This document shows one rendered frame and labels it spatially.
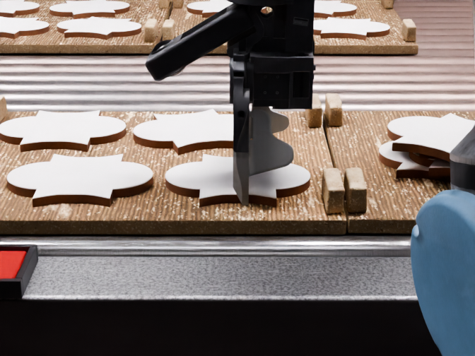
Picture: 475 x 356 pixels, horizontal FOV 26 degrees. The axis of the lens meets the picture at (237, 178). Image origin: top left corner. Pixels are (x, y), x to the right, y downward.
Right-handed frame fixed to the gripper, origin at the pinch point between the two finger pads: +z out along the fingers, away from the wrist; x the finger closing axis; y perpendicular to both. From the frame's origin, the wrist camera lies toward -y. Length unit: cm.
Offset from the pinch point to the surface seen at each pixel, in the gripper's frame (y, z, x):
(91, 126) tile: -17.2, -0.4, 15.9
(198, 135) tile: -4.5, -0.5, 12.5
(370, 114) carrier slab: 16.6, 0.4, 24.2
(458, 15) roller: 42, 2, 94
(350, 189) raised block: 10.7, -2.0, -7.9
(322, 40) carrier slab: 14, 0, 64
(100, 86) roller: -19.8, 2.7, 43.8
